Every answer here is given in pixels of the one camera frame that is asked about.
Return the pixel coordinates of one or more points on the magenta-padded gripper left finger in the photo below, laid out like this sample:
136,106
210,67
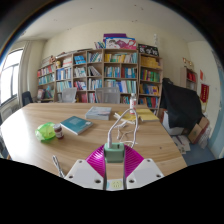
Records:
83,171

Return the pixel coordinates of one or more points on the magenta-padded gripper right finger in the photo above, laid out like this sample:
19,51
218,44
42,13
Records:
145,171

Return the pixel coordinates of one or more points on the green charger block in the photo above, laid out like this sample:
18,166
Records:
114,153

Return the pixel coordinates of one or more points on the teal book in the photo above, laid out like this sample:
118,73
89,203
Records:
76,124

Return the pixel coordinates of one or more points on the small dark jar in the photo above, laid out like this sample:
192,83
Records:
58,131

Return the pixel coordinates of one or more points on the green plastic bag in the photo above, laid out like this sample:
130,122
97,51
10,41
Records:
45,131

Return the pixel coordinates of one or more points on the yellow folder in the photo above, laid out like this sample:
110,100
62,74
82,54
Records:
146,115

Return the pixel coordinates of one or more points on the grey book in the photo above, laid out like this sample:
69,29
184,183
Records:
98,113

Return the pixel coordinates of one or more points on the brown cardboard box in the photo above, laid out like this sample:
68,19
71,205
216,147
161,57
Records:
198,130

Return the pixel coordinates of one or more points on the clear bottle with red label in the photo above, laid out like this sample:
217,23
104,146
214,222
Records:
133,104

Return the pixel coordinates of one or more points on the black cloth cover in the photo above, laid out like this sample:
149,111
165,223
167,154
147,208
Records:
181,105

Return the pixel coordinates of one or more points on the grey mesh chair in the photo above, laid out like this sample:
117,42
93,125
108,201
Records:
69,95
107,95

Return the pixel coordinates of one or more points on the dark office chair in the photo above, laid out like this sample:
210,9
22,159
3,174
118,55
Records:
27,97

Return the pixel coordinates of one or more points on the red hanging banner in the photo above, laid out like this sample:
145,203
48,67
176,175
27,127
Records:
204,93

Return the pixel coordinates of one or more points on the wooden bookshelf unit with books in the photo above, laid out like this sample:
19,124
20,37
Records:
116,66

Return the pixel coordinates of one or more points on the window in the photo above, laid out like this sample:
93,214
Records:
10,76

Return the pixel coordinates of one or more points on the small wooden wall shelf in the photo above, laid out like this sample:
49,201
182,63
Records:
189,78

